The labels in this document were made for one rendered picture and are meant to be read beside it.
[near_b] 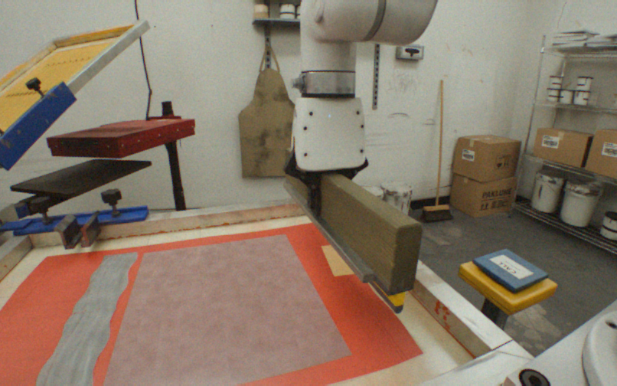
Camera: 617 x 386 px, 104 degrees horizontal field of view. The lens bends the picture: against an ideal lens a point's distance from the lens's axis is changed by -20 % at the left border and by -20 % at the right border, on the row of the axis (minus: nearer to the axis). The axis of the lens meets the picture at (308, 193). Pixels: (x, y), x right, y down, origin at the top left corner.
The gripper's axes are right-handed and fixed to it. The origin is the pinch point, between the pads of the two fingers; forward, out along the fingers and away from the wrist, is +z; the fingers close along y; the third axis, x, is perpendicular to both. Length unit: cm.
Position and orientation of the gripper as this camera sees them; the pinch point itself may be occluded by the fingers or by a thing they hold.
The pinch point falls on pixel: (327, 198)
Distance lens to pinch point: 45.2
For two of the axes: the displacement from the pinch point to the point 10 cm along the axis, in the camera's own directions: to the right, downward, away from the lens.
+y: 9.5, -1.1, 2.9
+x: -3.1, -3.2, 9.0
